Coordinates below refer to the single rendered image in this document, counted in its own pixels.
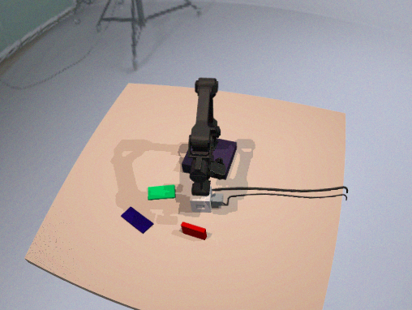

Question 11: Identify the white power cube with black cable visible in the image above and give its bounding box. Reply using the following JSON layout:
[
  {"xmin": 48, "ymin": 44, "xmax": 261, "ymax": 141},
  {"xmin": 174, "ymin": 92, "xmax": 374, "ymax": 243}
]
[{"xmin": 190, "ymin": 186, "xmax": 348, "ymax": 213}]

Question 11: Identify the green flat rectangular block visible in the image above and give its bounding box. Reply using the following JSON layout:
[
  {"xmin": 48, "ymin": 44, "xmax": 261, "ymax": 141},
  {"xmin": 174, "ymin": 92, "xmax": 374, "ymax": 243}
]
[{"xmin": 148, "ymin": 184, "xmax": 175, "ymax": 200}]

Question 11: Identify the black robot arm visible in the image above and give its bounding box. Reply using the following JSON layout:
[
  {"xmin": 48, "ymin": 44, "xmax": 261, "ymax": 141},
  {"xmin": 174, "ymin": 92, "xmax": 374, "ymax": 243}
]
[{"xmin": 188, "ymin": 77, "xmax": 225, "ymax": 183}]

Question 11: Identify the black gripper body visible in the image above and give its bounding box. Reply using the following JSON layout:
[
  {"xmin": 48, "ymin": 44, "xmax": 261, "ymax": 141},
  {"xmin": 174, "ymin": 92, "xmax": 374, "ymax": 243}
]
[{"xmin": 191, "ymin": 155, "xmax": 214, "ymax": 196}]

